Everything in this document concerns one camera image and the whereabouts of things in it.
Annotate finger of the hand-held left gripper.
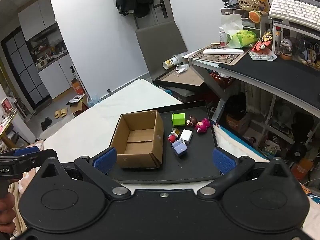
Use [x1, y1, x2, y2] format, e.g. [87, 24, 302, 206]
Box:
[0, 149, 58, 173]
[0, 147, 40, 158]

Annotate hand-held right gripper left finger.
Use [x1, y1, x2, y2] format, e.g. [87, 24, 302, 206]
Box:
[37, 147, 132, 202]

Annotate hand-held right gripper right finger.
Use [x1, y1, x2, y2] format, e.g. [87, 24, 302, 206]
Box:
[197, 147, 293, 201]

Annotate black tray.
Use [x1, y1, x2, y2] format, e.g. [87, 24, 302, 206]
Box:
[109, 100, 222, 184]

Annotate brown cardboard box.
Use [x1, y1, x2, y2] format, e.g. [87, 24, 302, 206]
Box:
[109, 109, 165, 169]

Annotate pink bear figurine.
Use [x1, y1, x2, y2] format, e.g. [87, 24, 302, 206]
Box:
[194, 118, 209, 134]

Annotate white charger block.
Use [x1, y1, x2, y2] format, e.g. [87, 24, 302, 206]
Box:
[179, 129, 193, 143]

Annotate purple toy block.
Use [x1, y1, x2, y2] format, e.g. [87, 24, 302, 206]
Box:
[171, 139, 188, 158]

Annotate person's left hand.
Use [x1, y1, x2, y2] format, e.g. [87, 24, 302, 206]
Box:
[0, 194, 17, 238]

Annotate black shoes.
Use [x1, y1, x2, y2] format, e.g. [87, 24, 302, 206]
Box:
[41, 118, 53, 131]

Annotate orange printed cardboard box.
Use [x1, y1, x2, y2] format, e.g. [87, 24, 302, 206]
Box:
[226, 114, 252, 136]

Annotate grey tall carton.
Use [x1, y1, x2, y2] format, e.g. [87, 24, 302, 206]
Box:
[211, 99, 226, 123]

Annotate black bag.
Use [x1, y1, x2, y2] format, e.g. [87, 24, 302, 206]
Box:
[226, 94, 248, 121]

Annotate open cardboard box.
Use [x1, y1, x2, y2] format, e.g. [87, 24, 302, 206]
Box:
[66, 94, 89, 117]

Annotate clear plastic bag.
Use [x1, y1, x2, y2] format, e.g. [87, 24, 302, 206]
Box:
[87, 94, 101, 108]

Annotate green toy cube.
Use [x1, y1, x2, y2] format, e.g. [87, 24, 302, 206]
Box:
[172, 113, 186, 127]

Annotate black glass sliding door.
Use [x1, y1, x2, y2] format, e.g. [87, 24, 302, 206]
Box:
[0, 31, 53, 111]

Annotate orange packet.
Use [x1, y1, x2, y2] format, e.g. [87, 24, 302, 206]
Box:
[291, 159, 313, 183]

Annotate dark grey cushion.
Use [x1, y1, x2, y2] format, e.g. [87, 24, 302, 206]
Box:
[164, 86, 198, 103]

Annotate white cabinet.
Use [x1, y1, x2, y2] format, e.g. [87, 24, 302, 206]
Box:
[37, 52, 74, 99]

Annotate red basket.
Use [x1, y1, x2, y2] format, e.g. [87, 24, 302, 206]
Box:
[209, 71, 234, 88]

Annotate grey metal desk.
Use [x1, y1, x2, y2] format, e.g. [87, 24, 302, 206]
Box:
[182, 44, 320, 157]

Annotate black framed brown board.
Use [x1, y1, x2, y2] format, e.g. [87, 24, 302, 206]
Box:
[154, 65, 213, 91]

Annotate white face mask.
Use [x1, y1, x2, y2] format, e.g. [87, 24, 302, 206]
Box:
[174, 64, 190, 76]

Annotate black desk mat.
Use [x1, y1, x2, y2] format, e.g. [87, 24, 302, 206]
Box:
[219, 53, 320, 113]

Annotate patterned table mat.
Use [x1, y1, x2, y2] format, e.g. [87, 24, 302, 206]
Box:
[188, 44, 251, 64]

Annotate white remote control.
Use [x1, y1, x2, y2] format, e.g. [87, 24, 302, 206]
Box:
[203, 48, 244, 55]

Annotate paper cup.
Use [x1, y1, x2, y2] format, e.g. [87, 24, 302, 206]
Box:
[162, 56, 182, 70]

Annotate white paper packet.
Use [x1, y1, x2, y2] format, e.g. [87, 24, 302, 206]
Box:
[249, 50, 279, 62]

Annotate white bottle red label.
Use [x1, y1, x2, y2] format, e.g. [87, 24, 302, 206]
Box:
[219, 27, 229, 48]

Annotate green plastic bag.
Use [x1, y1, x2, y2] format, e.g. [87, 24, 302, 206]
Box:
[226, 29, 258, 49]

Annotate red ornament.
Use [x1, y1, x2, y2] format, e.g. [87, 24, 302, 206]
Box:
[251, 31, 274, 53]

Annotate grey chair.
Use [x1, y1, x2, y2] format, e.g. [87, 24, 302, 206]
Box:
[135, 20, 188, 80]

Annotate raccoon figurine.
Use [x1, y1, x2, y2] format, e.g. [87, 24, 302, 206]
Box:
[279, 38, 296, 61]

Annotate white desk riser shelf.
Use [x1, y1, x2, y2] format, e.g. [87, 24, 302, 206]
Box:
[271, 21, 320, 63]

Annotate blue white plush toy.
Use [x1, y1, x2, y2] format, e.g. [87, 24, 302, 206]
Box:
[297, 42, 320, 66]

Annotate grey drawer organizer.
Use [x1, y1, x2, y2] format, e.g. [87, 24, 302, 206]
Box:
[221, 7, 269, 34]

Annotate white tissue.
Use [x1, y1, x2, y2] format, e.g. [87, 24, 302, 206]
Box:
[220, 14, 244, 34]

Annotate orange slice plush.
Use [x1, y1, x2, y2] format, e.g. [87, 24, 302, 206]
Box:
[248, 10, 262, 24]

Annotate woven basket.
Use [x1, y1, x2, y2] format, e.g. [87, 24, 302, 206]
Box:
[236, 0, 262, 11]

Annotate white keyboard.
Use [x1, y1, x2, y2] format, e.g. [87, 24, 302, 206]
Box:
[268, 0, 320, 27]

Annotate black door handle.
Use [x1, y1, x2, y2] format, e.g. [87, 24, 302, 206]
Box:
[153, 0, 168, 19]

